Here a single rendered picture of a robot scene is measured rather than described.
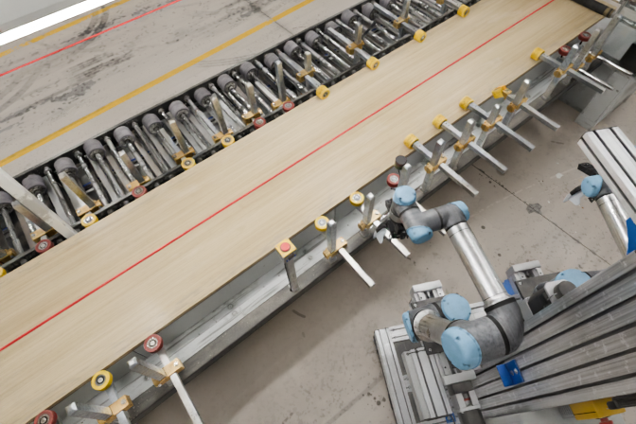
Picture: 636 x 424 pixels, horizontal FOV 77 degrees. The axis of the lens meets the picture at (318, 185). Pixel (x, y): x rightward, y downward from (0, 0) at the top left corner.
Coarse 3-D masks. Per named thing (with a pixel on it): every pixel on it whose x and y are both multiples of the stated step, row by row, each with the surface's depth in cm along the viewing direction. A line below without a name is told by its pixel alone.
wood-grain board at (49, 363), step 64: (512, 0) 322; (384, 64) 284; (448, 64) 282; (512, 64) 280; (320, 128) 253; (384, 128) 251; (192, 192) 229; (256, 192) 228; (320, 192) 226; (64, 256) 209; (128, 256) 208; (192, 256) 207; (256, 256) 206; (0, 320) 192; (64, 320) 191; (128, 320) 190; (0, 384) 176; (64, 384) 175
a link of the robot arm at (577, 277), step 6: (570, 270) 160; (576, 270) 159; (558, 276) 161; (564, 276) 159; (570, 276) 158; (576, 276) 158; (582, 276) 157; (588, 276) 157; (576, 282) 157; (582, 282) 156
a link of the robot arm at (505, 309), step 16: (448, 208) 133; (464, 208) 133; (448, 224) 132; (464, 224) 130; (464, 240) 127; (464, 256) 126; (480, 256) 124; (480, 272) 122; (480, 288) 121; (496, 288) 119; (496, 304) 116; (512, 304) 116; (512, 320) 113; (512, 336) 110; (512, 352) 112
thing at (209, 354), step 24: (552, 96) 290; (528, 120) 286; (456, 168) 257; (432, 192) 251; (360, 240) 231; (336, 264) 224; (288, 288) 217; (264, 312) 210; (240, 336) 204; (192, 360) 198; (216, 360) 203; (168, 384) 190; (144, 408) 187
